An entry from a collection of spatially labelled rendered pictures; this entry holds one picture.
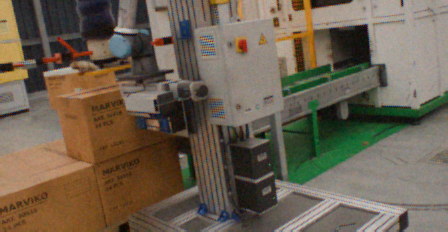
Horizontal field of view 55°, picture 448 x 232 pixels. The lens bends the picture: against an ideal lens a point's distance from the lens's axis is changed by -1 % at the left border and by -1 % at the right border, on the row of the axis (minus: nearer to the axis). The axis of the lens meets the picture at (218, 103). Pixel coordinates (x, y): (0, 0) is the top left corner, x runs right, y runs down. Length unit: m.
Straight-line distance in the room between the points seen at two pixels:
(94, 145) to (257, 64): 1.11
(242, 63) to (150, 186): 1.21
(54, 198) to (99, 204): 0.28
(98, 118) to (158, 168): 0.55
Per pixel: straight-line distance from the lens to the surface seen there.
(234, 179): 2.31
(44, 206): 2.62
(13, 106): 10.23
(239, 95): 2.01
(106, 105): 2.67
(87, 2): 2.80
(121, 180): 2.78
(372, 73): 4.52
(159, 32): 4.27
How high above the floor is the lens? 1.24
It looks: 10 degrees down
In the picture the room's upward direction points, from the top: 9 degrees counter-clockwise
